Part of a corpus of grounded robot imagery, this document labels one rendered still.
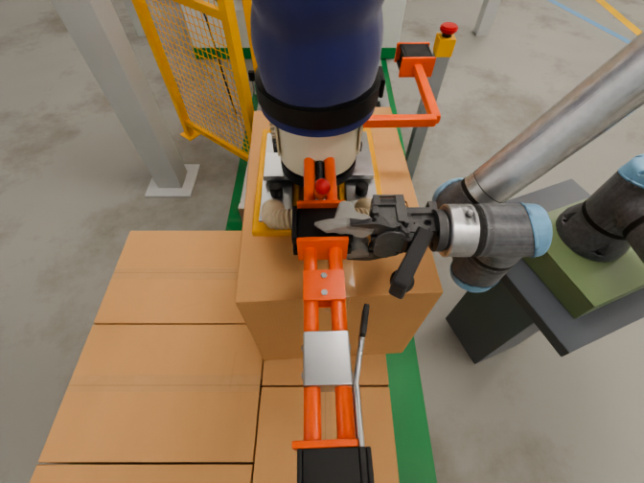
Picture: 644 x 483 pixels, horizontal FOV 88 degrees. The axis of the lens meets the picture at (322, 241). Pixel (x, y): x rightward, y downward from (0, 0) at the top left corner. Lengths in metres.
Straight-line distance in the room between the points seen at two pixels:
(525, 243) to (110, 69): 1.86
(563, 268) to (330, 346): 0.83
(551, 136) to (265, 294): 0.56
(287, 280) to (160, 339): 0.71
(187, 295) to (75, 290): 1.05
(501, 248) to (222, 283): 0.97
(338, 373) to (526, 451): 1.47
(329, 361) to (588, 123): 0.53
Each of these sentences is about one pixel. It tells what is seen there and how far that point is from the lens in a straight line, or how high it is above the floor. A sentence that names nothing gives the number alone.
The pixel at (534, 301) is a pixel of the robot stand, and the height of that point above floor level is 0.75.
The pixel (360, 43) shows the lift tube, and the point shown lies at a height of 1.42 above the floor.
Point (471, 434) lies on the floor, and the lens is 1.78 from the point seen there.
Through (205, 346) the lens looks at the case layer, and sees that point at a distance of 1.22.
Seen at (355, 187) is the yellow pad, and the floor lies 1.09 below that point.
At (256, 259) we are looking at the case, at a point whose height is 1.07.
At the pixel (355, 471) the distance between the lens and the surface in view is 0.43.
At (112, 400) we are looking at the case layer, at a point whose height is 0.54.
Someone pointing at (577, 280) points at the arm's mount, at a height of 0.84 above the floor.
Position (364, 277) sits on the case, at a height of 1.07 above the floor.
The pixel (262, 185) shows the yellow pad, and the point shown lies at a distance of 0.80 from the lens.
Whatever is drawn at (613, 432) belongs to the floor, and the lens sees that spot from 2.08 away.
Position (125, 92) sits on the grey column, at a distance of 2.07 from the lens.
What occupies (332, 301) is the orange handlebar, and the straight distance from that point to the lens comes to 0.50.
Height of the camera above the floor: 1.65
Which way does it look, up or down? 56 degrees down
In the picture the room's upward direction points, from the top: straight up
